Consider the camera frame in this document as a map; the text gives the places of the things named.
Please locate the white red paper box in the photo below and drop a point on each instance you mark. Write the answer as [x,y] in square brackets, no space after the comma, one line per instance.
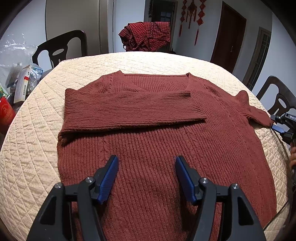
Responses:
[22,84]

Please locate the dark wooden chair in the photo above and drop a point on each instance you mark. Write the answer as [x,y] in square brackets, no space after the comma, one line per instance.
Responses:
[284,100]
[57,47]

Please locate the rust red knit sweater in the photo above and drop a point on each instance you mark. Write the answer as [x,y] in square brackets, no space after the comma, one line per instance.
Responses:
[149,120]

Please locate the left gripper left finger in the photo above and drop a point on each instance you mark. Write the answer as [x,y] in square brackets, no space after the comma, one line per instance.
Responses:
[54,220]

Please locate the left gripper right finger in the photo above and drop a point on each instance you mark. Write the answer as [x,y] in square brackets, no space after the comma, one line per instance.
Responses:
[238,220]

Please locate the person's right hand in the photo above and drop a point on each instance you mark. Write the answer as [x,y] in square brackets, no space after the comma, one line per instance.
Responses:
[292,155]

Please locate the cream quilted table cover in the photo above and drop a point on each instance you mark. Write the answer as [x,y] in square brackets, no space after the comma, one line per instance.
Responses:
[29,151]

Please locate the dark brown door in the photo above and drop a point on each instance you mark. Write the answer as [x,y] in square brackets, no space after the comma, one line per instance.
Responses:
[229,38]

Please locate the red reindeer bottle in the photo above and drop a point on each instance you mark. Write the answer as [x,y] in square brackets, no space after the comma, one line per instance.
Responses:
[7,115]

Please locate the red checked cloth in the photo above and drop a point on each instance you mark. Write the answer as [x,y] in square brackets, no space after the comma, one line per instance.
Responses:
[145,36]

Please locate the red Chinese knot decoration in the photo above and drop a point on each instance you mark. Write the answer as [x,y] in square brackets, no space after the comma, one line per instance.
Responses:
[192,13]

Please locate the dark wooden chair far left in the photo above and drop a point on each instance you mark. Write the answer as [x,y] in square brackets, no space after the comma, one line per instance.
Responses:
[57,47]

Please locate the dark wooden chair right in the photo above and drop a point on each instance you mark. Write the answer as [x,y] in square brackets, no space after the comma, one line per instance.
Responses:
[284,100]

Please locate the clear plastic bag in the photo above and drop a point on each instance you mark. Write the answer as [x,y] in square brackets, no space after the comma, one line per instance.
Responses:
[16,53]

